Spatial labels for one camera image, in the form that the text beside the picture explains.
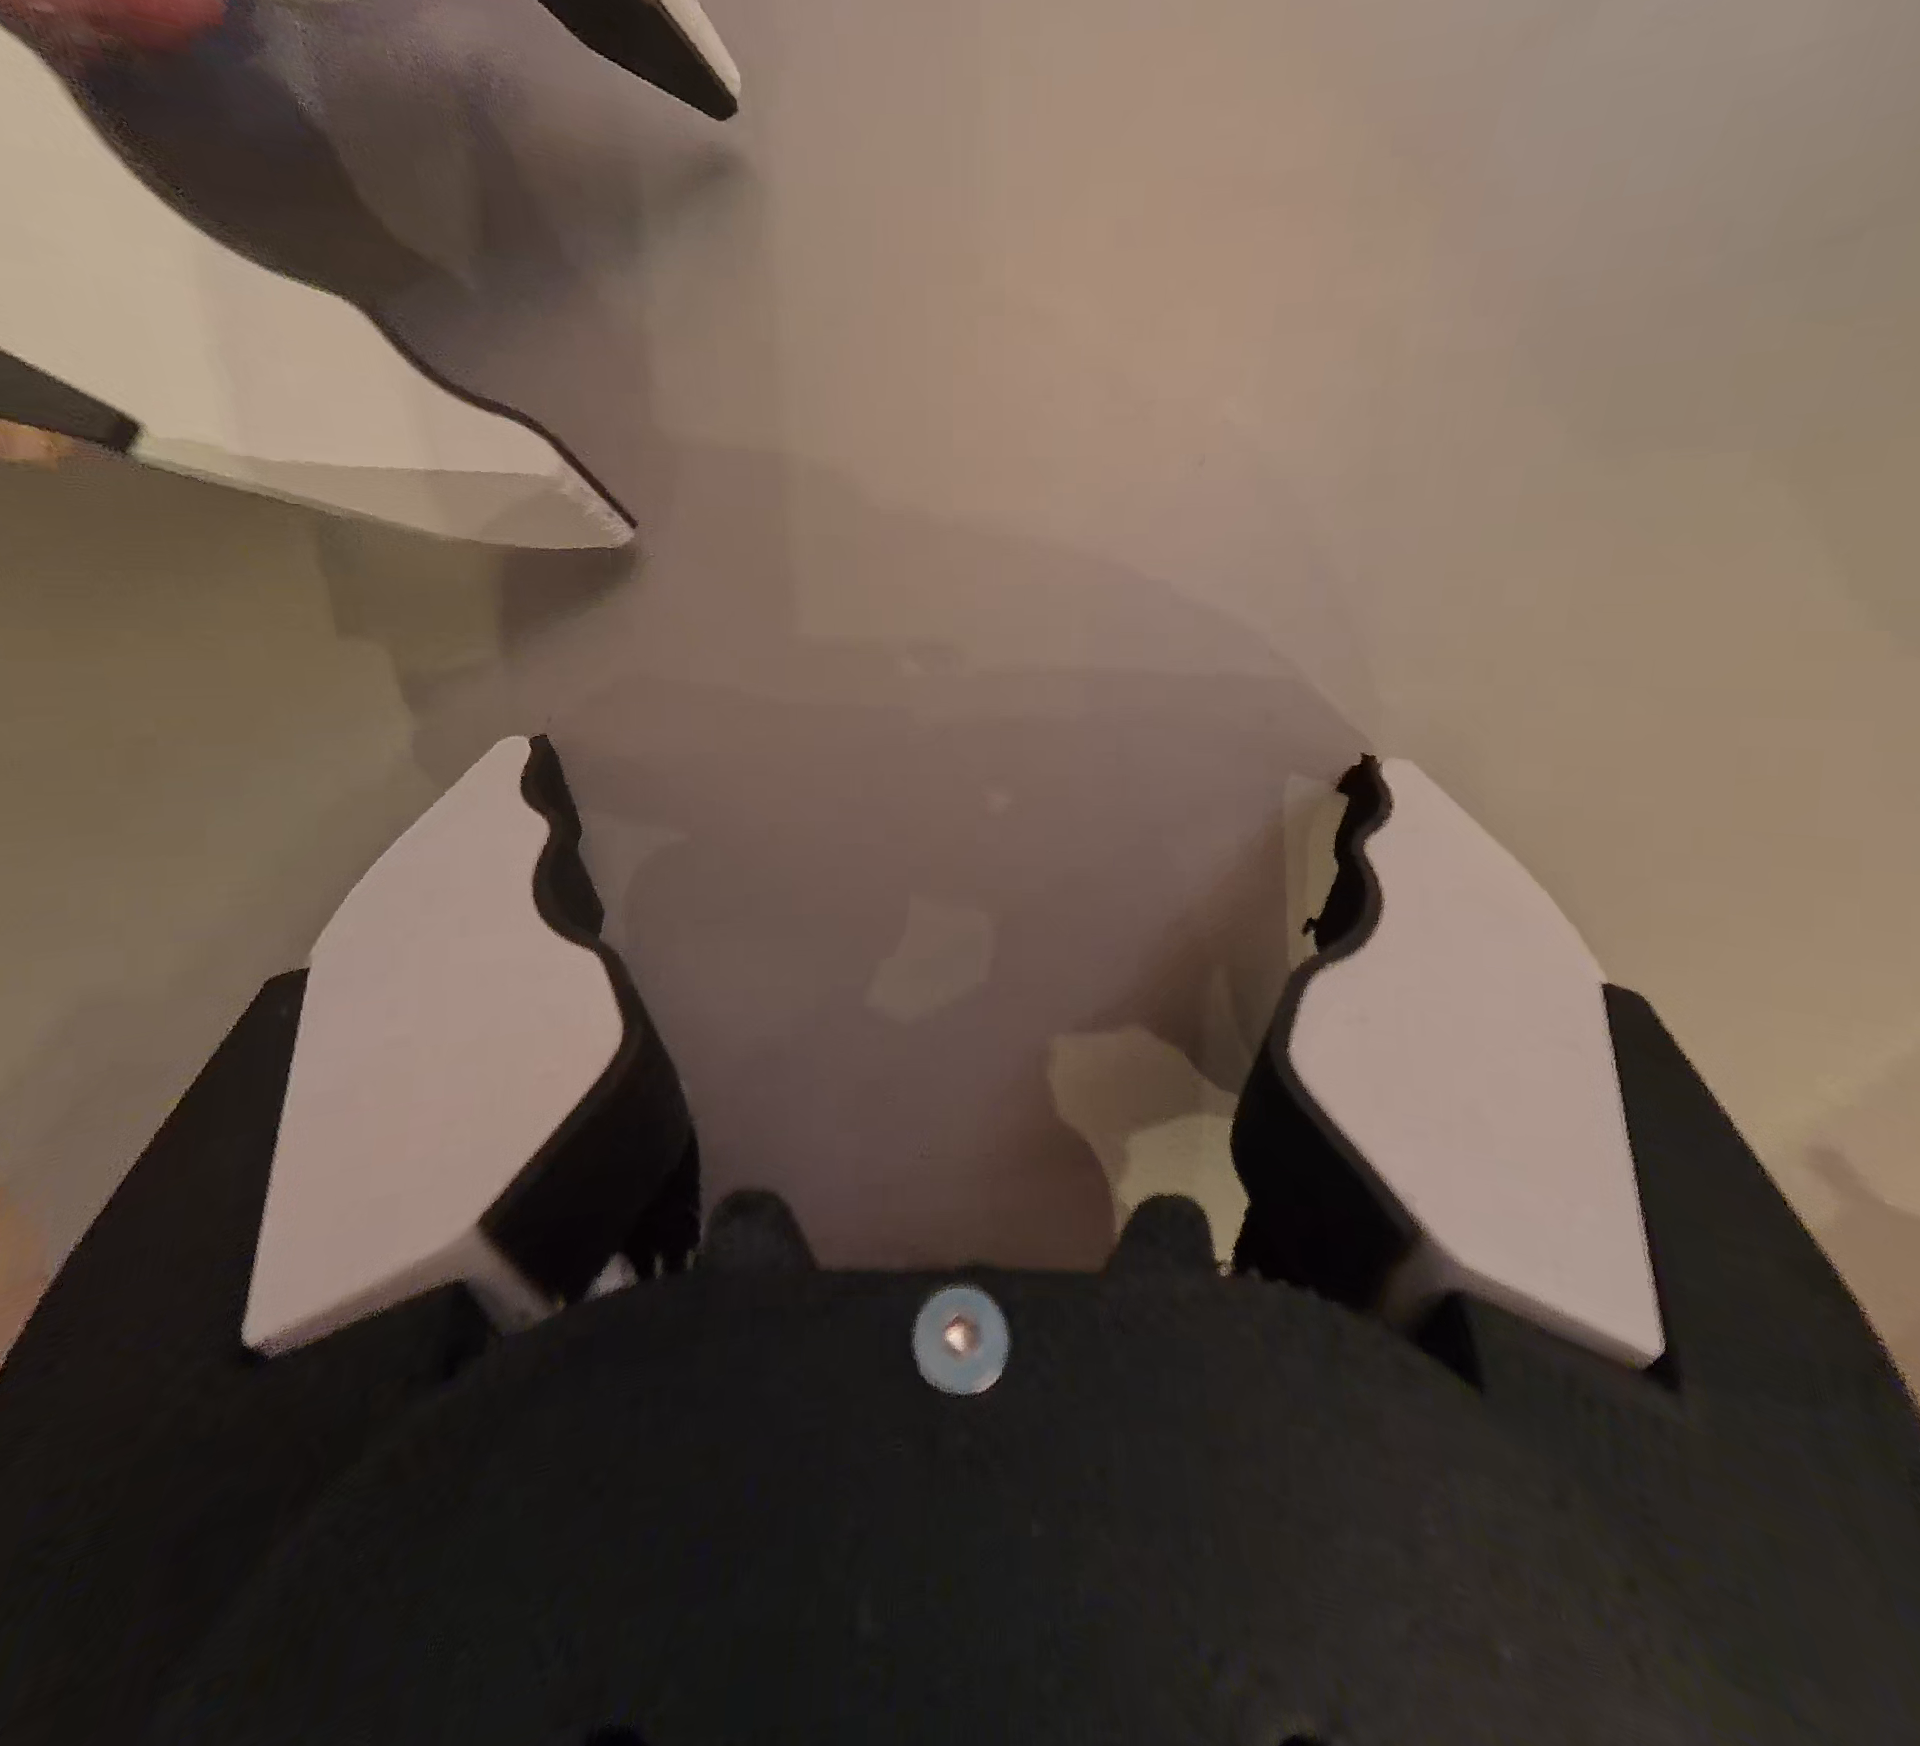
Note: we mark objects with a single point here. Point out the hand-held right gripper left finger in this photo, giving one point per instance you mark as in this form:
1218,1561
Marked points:
436,1055

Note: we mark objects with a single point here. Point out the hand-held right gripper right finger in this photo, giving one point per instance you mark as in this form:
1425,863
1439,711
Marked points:
1485,1072

